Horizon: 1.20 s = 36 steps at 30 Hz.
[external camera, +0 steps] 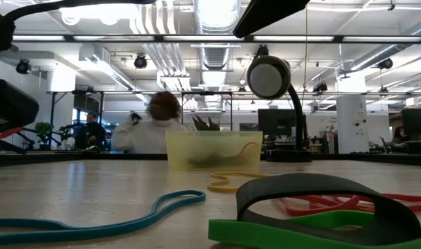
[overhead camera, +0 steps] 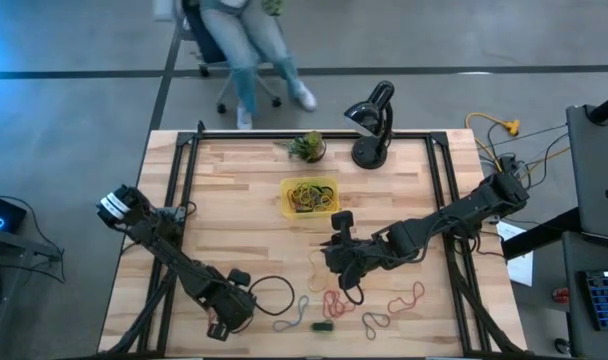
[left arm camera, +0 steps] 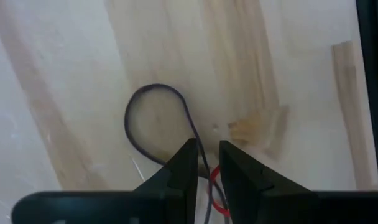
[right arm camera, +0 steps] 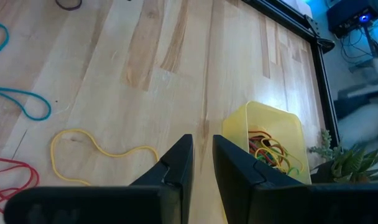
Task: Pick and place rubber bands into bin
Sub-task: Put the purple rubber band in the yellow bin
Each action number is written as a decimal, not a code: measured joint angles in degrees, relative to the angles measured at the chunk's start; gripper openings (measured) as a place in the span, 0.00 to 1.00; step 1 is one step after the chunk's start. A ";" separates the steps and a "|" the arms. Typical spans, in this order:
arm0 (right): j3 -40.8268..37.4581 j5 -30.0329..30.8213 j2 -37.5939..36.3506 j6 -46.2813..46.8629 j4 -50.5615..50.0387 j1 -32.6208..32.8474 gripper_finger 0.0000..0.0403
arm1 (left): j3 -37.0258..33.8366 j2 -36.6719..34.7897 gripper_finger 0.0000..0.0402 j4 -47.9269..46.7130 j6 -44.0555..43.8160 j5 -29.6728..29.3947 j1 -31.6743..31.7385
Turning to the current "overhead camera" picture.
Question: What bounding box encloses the black support beam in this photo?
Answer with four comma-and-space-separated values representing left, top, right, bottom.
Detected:
501, 207, 583, 260

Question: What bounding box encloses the yellow extension cord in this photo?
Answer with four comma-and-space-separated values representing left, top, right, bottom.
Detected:
464, 112, 571, 184

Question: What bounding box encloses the yellow plastic bin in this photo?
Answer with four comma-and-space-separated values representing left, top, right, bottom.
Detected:
279, 175, 341, 220

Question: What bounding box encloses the person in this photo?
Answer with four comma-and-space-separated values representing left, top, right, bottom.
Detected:
198, 0, 319, 131

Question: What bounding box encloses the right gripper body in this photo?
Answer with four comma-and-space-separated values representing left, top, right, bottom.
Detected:
324, 232, 405, 275

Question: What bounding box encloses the black power strip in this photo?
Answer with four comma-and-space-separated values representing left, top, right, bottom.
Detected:
498, 154, 519, 175

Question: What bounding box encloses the black computer keyboard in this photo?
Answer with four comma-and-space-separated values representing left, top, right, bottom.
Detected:
578, 269, 608, 331

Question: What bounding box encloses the dark grey rubber band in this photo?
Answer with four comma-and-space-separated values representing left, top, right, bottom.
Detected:
361, 311, 392, 342

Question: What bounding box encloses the black desk lamp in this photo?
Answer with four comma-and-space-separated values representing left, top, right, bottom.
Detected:
342, 79, 396, 170

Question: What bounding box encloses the grey desk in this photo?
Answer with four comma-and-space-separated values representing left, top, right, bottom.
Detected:
562, 103, 608, 360

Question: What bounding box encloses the gripper camera cable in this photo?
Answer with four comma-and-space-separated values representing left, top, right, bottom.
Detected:
341, 279, 366, 306
247, 274, 296, 317

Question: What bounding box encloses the potted succulent plant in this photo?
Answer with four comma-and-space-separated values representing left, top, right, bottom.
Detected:
273, 130, 328, 164

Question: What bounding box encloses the black aluminium table frame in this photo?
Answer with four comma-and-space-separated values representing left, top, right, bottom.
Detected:
101, 119, 525, 360

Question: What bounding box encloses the black computer with blue light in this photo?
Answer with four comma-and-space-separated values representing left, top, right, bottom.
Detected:
0, 192, 28, 235

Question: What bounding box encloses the white paper sheet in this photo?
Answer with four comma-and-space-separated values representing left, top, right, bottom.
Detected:
496, 219, 535, 287

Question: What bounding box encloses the right gripper camera cable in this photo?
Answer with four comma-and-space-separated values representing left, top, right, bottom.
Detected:
341, 279, 366, 306

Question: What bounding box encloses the office chair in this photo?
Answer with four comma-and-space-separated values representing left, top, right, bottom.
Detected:
176, 0, 284, 115

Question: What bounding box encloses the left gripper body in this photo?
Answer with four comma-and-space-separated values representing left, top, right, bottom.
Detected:
198, 279, 257, 331

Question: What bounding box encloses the black monitor pole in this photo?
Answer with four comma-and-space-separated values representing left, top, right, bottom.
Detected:
586, 88, 608, 125

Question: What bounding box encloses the left gripper camera cable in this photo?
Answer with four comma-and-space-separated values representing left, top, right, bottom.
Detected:
247, 274, 296, 317

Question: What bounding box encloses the blue rubber band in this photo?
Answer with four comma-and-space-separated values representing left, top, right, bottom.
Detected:
272, 294, 311, 334

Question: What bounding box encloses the grey metal stand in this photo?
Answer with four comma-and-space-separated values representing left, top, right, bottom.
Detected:
0, 224, 65, 261

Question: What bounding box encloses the yellow rubber band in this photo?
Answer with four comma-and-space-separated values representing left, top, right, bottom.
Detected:
306, 248, 331, 294
287, 182, 318, 212

